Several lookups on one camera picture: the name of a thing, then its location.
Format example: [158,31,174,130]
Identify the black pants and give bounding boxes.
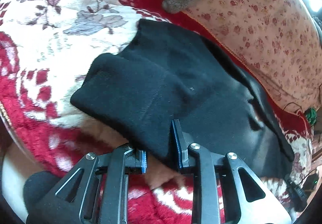
[70,19,295,179]

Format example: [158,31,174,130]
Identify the green object at bed edge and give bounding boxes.
[304,108,317,125]

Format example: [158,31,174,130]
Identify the pink floral quilt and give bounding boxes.
[162,0,321,112]

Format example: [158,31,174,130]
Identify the red white floral blanket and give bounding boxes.
[1,0,312,223]

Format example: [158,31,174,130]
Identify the thin black cable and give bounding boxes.
[283,101,306,116]

